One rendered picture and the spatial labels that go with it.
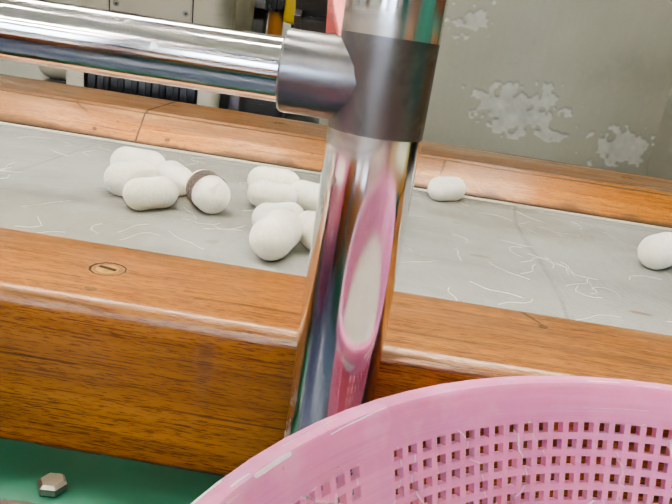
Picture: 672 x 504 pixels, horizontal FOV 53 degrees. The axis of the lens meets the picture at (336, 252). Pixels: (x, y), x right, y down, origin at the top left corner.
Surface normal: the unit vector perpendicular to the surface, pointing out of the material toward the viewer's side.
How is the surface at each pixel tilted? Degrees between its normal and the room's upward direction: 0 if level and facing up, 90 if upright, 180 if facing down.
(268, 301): 0
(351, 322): 90
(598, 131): 90
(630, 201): 45
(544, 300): 0
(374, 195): 90
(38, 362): 90
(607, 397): 75
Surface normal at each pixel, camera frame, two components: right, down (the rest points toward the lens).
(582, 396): 0.22, 0.07
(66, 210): 0.15, -0.94
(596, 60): 0.03, 0.32
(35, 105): 0.06, -0.45
